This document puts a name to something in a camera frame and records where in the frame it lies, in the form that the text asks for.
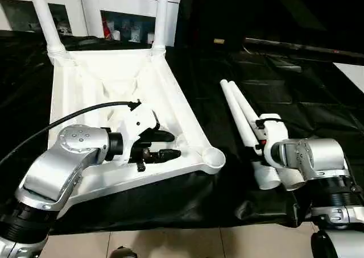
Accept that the white plastic table leg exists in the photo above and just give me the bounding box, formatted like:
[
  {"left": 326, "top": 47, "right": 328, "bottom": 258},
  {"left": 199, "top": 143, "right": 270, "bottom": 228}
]
[
  {"left": 227, "top": 81, "right": 308, "bottom": 192},
  {"left": 28, "top": 0, "right": 72, "bottom": 65},
  {"left": 220, "top": 79, "right": 282, "bottom": 190},
  {"left": 151, "top": 0, "right": 170, "bottom": 57}
]

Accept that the white plastic table top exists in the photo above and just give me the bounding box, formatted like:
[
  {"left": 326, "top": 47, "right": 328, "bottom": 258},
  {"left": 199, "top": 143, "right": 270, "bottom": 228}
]
[{"left": 48, "top": 47, "right": 226, "bottom": 210}]

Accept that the black work mat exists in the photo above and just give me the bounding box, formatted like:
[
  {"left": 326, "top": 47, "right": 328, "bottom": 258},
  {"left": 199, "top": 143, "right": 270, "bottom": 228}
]
[{"left": 0, "top": 31, "right": 364, "bottom": 236}]

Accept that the dark metal rod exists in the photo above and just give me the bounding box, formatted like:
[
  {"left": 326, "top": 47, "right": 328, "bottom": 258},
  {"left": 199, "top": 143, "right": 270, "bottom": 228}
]
[{"left": 245, "top": 38, "right": 364, "bottom": 57}]

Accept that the dark robot foot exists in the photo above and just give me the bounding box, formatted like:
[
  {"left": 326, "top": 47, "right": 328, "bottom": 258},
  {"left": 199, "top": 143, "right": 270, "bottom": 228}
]
[{"left": 108, "top": 247, "right": 137, "bottom": 258}]

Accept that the white bottle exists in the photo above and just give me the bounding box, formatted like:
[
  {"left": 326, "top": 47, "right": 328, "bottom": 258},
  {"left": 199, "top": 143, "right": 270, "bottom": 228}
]
[{"left": 130, "top": 22, "right": 142, "bottom": 41}]

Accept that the white flat board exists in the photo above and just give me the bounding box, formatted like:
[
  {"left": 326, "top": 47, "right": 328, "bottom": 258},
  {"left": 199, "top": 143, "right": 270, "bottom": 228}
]
[{"left": 333, "top": 62, "right": 364, "bottom": 94}]

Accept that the red bottle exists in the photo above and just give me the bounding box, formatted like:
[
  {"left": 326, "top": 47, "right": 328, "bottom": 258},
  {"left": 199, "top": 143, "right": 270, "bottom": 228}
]
[{"left": 102, "top": 18, "right": 111, "bottom": 39}]

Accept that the white glass-door cabinet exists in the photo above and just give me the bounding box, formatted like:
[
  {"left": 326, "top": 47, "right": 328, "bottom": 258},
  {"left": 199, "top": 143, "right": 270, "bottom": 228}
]
[{"left": 0, "top": 0, "right": 181, "bottom": 47}]

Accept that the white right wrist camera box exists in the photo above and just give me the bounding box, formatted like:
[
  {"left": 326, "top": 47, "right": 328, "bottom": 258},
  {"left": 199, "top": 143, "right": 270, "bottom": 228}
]
[{"left": 254, "top": 113, "right": 291, "bottom": 169}]

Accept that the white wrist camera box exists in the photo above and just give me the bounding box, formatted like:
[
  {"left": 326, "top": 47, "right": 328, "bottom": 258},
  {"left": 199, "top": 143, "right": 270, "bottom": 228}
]
[
  {"left": 111, "top": 103, "right": 161, "bottom": 167},
  {"left": 254, "top": 113, "right": 291, "bottom": 169}
]

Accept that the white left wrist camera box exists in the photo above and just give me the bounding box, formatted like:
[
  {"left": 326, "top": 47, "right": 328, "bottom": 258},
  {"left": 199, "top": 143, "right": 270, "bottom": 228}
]
[{"left": 111, "top": 103, "right": 161, "bottom": 167}]

